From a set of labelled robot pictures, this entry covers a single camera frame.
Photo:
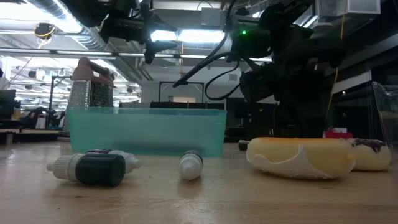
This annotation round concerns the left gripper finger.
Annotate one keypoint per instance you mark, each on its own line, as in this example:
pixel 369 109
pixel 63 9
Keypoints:
pixel 160 26
pixel 152 49

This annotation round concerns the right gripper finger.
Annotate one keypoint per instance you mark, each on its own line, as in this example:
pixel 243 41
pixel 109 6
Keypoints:
pixel 308 121

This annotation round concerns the large yellow glazed donut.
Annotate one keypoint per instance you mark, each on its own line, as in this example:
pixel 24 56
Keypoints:
pixel 311 155

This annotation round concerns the dark purple office item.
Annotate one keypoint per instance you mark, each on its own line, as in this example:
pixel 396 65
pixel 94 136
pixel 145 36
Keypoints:
pixel 243 145

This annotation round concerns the chocolate frosted donut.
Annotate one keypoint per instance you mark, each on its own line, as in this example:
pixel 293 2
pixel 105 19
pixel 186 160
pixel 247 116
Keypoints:
pixel 370 158

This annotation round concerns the clear plastic bin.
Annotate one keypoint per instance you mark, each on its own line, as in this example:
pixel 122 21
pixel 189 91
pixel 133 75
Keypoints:
pixel 388 124

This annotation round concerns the dark red dropper bottle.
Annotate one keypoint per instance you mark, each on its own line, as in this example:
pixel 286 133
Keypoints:
pixel 190 168

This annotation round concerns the dark teal dropper bottle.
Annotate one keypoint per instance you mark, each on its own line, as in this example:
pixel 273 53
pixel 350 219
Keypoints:
pixel 99 170

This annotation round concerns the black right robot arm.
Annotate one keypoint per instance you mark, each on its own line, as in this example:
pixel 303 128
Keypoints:
pixel 311 46

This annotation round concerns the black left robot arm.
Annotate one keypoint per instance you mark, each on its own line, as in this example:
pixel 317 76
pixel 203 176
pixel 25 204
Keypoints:
pixel 87 11

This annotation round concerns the red box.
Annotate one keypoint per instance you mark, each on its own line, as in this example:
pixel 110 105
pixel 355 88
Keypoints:
pixel 339 134

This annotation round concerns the long ceiling light bar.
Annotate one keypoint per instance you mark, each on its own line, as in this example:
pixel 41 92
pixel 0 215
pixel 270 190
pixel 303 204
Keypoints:
pixel 77 53

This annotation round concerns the teal translucent plastic bin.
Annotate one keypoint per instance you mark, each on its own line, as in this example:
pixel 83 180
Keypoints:
pixel 146 133

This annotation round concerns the metal box grater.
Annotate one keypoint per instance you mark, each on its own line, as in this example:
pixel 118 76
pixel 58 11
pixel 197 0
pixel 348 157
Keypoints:
pixel 77 96

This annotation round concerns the dark background equipment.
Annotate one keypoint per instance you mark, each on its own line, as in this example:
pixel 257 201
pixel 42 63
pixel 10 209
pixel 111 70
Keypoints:
pixel 31 116

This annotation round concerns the black monitor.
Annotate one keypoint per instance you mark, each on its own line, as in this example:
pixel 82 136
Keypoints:
pixel 7 102

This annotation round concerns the background wooden table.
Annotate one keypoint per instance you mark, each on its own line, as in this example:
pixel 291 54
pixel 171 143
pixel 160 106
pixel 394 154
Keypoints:
pixel 31 132

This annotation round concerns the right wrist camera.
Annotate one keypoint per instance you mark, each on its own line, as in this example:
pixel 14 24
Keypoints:
pixel 248 43

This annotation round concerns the black slotted rail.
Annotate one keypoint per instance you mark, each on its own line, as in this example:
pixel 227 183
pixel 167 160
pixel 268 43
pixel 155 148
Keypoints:
pixel 186 105

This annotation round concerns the black ceiling camera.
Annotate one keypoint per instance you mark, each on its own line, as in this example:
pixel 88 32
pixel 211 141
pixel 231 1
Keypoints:
pixel 43 30

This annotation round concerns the thin black frame stand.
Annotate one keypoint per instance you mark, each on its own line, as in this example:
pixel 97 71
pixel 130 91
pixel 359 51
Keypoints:
pixel 50 102

